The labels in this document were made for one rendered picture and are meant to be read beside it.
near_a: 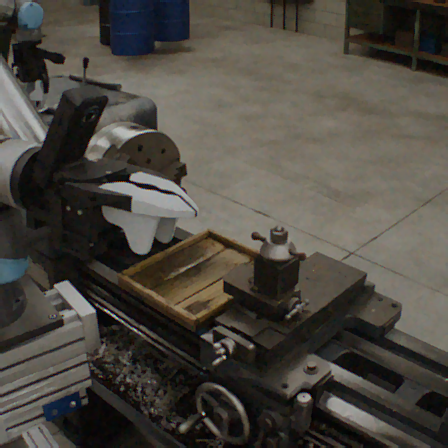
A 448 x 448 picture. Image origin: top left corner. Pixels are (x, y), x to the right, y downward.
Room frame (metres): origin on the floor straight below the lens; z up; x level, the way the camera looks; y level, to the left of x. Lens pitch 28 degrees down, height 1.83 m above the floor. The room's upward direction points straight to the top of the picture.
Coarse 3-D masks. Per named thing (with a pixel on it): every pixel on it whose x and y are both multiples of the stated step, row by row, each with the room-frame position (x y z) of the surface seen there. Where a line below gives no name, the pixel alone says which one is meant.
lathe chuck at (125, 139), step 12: (108, 132) 1.66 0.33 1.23; (120, 132) 1.64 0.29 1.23; (132, 132) 1.64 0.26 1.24; (144, 132) 1.64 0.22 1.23; (156, 132) 1.68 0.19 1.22; (96, 144) 1.62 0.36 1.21; (108, 144) 1.60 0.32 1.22; (120, 144) 1.58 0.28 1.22; (132, 144) 1.61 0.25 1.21; (144, 144) 1.64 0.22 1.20; (156, 144) 1.67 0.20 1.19; (168, 144) 1.71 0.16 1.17; (96, 156) 1.58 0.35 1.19; (132, 156) 1.61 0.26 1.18; (144, 156) 1.64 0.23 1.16; (156, 156) 1.67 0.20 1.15; (168, 156) 1.71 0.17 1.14; (180, 156) 1.74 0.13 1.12; (156, 168) 1.67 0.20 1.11
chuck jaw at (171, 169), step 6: (174, 162) 1.71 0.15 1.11; (180, 162) 1.71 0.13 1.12; (162, 168) 1.68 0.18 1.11; (168, 168) 1.68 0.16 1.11; (174, 168) 1.68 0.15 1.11; (180, 168) 1.69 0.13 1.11; (186, 168) 1.70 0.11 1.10; (162, 174) 1.65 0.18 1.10; (168, 174) 1.64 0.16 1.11; (174, 174) 1.64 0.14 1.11; (180, 174) 1.69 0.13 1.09; (186, 174) 1.70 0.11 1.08; (174, 180) 1.61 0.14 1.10; (180, 180) 1.66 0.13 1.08
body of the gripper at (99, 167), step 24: (24, 168) 0.59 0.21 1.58; (72, 168) 0.56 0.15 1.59; (96, 168) 0.57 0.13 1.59; (120, 168) 0.57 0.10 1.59; (24, 192) 0.58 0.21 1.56; (48, 192) 0.58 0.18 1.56; (48, 216) 0.57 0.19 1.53; (72, 216) 0.54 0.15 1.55; (96, 216) 0.54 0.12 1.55; (72, 240) 0.54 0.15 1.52; (96, 240) 0.52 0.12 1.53
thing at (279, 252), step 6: (288, 240) 1.20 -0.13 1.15; (264, 246) 1.19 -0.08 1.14; (270, 246) 1.18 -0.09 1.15; (276, 246) 1.17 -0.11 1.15; (282, 246) 1.17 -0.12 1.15; (288, 246) 1.18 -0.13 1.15; (294, 246) 1.20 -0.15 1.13; (264, 252) 1.18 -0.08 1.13; (270, 252) 1.17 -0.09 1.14; (276, 252) 1.17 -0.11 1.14; (282, 252) 1.17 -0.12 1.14; (288, 252) 1.17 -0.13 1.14; (270, 258) 1.17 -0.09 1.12; (276, 258) 1.16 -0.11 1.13; (282, 258) 1.16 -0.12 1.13; (288, 258) 1.17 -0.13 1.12
